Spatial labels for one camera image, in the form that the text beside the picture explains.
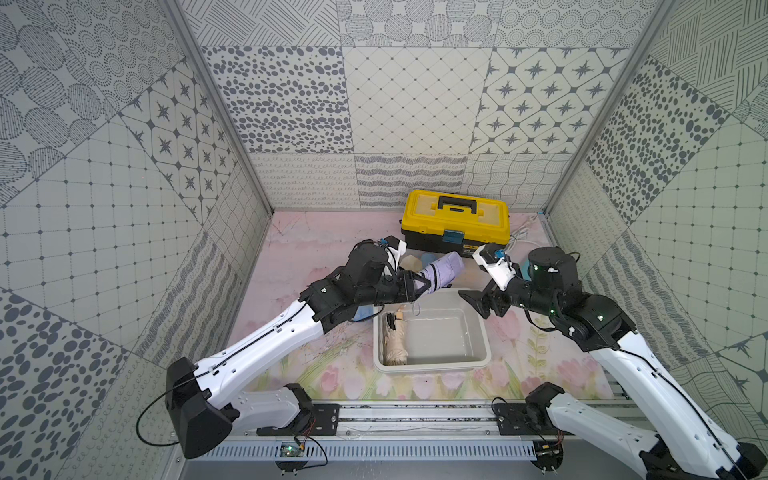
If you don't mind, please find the lilac umbrella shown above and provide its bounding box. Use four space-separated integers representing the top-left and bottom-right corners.
420 252 465 293

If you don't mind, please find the white plastic storage box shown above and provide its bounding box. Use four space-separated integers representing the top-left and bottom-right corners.
373 289 492 374

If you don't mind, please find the cream umbrella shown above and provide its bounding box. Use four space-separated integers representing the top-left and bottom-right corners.
384 307 408 366

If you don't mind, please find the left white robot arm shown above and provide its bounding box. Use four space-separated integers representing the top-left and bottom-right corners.
162 236 441 459

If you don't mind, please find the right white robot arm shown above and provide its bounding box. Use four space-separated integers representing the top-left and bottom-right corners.
460 244 767 479

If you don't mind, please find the beige umbrella black lining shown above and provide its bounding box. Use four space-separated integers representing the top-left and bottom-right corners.
399 255 423 273

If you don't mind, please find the blue umbrella beside box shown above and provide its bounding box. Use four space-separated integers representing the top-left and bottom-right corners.
351 305 384 322

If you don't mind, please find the pink floral table mat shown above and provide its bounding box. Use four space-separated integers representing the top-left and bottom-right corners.
230 211 614 400

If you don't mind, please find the yellow black toolbox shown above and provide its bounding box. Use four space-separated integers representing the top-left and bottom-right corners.
401 190 511 257

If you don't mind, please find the right black circuit board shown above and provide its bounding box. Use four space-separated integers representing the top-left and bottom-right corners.
531 442 564 473

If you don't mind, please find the left green circuit board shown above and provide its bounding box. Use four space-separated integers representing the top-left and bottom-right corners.
275 443 308 474

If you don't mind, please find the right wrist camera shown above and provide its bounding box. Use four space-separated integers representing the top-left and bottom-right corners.
472 243 519 291

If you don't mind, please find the white power cable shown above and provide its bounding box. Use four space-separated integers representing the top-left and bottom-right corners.
500 215 544 253

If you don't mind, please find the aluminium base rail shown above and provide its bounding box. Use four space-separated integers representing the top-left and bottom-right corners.
161 398 661 466

